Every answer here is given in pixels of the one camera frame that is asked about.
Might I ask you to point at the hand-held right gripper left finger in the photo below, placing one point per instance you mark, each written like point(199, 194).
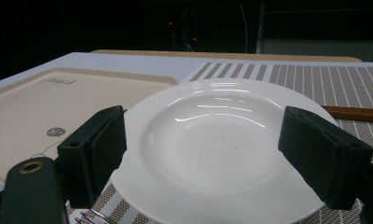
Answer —
point(91, 155)

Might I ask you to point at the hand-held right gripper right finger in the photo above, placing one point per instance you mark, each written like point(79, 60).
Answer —
point(324, 158)

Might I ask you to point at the beige rabbit print tray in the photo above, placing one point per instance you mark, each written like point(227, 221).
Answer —
point(51, 109)

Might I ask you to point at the white deep plate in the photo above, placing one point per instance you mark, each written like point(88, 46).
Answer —
point(212, 140)

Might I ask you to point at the grey white striped placemat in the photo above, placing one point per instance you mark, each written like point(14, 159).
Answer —
point(330, 84)

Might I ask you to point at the white board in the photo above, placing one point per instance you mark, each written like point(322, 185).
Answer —
point(128, 63)

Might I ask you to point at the wooden table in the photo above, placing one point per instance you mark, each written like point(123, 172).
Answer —
point(225, 55)

